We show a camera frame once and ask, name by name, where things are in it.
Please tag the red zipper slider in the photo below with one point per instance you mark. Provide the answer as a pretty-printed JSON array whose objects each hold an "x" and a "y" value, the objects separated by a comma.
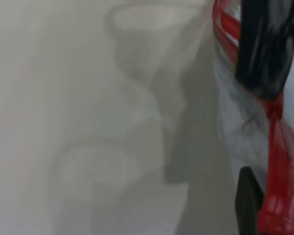
[{"x": 275, "y": 107}]

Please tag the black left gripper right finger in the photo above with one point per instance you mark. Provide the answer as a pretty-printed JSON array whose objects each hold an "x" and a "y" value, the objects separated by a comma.
[{"x": 267, "y": 49}]

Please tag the clear plastic zip bag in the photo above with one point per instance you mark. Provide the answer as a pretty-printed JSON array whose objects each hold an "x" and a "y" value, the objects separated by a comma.
[{"x": 284, "y": 171}]

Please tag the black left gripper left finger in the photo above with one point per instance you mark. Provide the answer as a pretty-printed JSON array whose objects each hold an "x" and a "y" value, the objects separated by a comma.
[{"x": 247, "y": 200}]

